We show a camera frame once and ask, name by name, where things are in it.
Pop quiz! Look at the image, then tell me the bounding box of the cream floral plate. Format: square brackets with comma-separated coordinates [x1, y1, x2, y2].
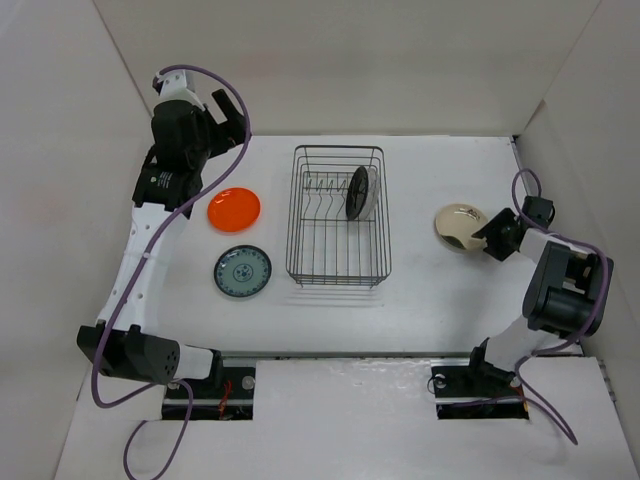
[434, 203, 488, 252]

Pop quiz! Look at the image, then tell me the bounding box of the orange plate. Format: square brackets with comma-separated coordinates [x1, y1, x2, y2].
[207, 187, 261, 234]

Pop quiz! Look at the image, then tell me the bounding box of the clear glass plate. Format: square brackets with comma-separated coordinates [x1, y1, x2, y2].
[359, 167, 381, 220]

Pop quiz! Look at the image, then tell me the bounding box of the black plate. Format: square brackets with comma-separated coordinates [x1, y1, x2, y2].
[345, 166, 370, 221]

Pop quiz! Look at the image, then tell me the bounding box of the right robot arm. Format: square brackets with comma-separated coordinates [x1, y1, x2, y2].
[462, 196, 614, 394]

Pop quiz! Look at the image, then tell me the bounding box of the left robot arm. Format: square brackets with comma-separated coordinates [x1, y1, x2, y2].
[76, 89, 246, 397]

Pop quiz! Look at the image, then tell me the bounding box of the blue patterned plate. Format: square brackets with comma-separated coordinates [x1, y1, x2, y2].
[212, 245, 272, 299]

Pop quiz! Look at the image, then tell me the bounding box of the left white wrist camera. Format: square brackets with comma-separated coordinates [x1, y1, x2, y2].
[152, 69, 200, 105]

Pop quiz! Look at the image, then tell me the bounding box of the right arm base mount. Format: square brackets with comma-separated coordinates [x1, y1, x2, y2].
[427, 363, 529, 420]

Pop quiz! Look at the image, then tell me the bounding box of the grey wire dish rack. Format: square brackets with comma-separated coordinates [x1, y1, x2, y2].
[285, 145, 392, 288]

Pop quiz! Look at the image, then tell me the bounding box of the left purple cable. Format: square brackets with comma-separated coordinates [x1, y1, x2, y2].
[90, 64, 251, 480]

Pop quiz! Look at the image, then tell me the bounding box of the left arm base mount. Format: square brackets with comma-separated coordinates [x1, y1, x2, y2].
[188, 357, 257, 421]

